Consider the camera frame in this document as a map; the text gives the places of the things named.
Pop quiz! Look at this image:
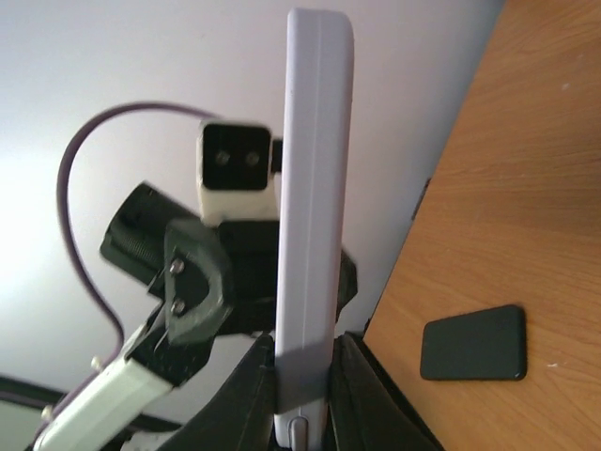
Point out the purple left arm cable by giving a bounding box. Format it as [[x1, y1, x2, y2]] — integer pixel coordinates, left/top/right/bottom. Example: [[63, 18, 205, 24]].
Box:
[[0, 100, 222, 405]]

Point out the black phone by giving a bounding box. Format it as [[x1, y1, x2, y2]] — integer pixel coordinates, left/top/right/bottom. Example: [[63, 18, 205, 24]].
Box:
[[420, 304, 528, 381]]

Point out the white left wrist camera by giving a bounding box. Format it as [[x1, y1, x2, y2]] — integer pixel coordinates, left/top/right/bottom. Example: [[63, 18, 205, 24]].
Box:
[[196, 119, 279, 226]]

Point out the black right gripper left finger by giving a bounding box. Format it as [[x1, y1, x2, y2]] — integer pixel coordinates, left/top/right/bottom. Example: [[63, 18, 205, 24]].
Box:
[[160, 334, 276, 451]]

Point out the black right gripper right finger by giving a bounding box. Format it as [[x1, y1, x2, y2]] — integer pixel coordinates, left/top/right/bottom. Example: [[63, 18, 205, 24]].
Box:
[[324, 333, 442, 450]]

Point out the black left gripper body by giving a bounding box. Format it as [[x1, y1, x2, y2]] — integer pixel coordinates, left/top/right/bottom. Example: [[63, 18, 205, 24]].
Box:
[[216, 221, 279, 335]]

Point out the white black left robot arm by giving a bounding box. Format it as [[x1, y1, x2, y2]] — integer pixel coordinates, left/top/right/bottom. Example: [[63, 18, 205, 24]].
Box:
[[34, 184, 357, 450]]

